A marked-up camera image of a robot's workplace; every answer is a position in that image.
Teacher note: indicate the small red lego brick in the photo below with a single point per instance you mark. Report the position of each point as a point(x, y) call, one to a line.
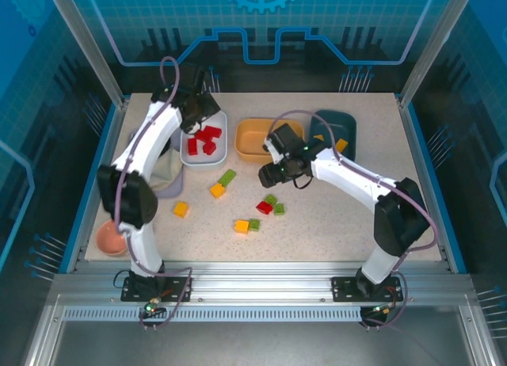
point(264, 207)
point(209, 147)

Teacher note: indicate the long green lego brick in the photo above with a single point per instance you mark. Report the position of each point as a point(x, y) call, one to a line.
point(227, 177)

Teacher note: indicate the small yellow lego brick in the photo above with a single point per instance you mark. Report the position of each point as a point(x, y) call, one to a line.
point(217, 190)
point(241, 226)
point(181, 209)

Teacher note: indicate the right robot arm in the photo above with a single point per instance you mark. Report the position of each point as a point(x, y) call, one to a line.
point(356, 172)

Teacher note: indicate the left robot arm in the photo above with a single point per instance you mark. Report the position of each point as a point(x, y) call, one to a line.
point(150, 140)

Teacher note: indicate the orange rectangular container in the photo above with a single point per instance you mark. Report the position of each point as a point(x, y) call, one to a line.
point(249, 140)

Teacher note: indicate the white rectangular container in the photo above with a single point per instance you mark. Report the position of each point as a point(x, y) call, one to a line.
point(222, 152)

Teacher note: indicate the beige cloth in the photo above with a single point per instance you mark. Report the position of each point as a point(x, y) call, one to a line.
point(166, 172)

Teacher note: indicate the lavender tray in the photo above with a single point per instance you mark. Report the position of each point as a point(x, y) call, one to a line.
point(174, 187)

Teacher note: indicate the dark teal rectangular container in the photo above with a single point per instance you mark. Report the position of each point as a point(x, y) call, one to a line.
point(348, 124)

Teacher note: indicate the aluminium front beam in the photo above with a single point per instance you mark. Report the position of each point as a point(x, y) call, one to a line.
point(257, 279)

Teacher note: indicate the pink bowl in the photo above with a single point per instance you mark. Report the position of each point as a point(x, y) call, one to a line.
point(109, 239)

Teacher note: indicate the small electronics connector board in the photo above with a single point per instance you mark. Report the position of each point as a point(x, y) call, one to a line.
point(378, 310)
point(152, 308)

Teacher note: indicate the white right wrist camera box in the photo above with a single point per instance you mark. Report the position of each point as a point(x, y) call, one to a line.
point(271, 150)

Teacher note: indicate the aluminium table side rail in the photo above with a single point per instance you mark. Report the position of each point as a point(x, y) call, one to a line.
point(414, 144)
point(111, 144)

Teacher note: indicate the aluminium upright frame post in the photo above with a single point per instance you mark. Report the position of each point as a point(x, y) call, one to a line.
point(431, 45)
point(87, 49)

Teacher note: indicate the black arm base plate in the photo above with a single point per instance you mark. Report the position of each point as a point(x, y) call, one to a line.
point(344, 288)
point(178, 288)

